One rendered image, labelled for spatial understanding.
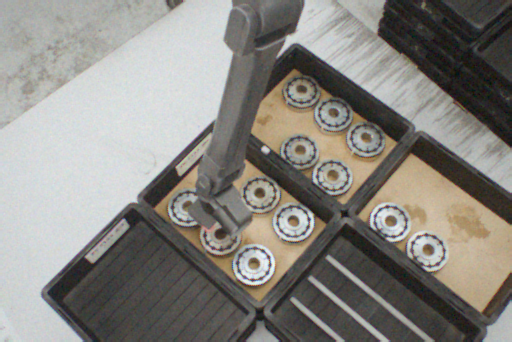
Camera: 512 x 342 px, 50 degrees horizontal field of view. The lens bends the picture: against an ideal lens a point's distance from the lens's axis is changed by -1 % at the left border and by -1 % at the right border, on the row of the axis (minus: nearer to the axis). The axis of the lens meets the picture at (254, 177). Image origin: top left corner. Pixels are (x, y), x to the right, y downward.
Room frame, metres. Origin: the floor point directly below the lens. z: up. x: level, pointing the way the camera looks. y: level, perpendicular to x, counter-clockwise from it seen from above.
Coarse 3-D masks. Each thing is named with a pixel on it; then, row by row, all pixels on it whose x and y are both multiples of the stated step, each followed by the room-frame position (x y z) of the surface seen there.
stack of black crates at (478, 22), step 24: (408, 0) 1.39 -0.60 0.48; (432, 0) 1.33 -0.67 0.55; (456, 0) 1.38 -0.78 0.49; (480, 0) 1.38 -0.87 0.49; (504, 0) 1.38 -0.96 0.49; (384, 24) 1.45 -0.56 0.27; (408, 24) 1.37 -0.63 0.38; (432, 24) 1.29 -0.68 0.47; (456, 24) 1.23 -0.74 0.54; (480, 24) 1.19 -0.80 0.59; (408, 48) 1.34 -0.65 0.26; (432, 48) 1.26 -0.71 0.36; (456, 48) 1.21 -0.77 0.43; (432, 72) 1.23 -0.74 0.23; (456, 72) 1.19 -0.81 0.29
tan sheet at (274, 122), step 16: (272, 96) 0.79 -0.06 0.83; (320, 96) 0.79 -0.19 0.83; (272, 112) 0.74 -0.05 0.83; (288, 112) 0.74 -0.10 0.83; (256, 128) 0.69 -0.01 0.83; (272, 128) 0.69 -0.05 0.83; (288, 128) 0.69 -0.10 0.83; (304, 128) 0.69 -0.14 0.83; (272, 144) 0.65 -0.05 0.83; (320, 144) 0.64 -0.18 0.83; (336, 144) 0.64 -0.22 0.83; (320, 160) 0.59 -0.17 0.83; (352, 160) 0.59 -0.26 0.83; (352, 192) 0.50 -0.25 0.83
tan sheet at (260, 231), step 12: (252, 168) 0.58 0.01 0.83; (192, 180) 0.55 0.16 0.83; (240, 180) 0.55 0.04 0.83; (168, 204) 0.49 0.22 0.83; (168, 216) 0.45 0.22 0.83; (252, 228) 0.41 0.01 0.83; (264, 228) 0.41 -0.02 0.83; (192, 240) 0.39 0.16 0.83; (252, 240) 0.38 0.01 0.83; (264, 240) 0.38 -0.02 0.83; (276, 240) 0.38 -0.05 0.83; (312, 240) 0.38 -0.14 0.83; (204, 252) 0.36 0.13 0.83; (276, 252) 0.35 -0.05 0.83; (288, 252) 0.35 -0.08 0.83; (300, 252) 0.35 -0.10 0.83; (228, 264) 0.33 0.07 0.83; (252, 264) 0.32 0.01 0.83; (276, 264) 0.32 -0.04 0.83; (288, 264) 0.32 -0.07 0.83; (276, 276) 0.29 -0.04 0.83; (264, 288) 0.26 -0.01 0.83
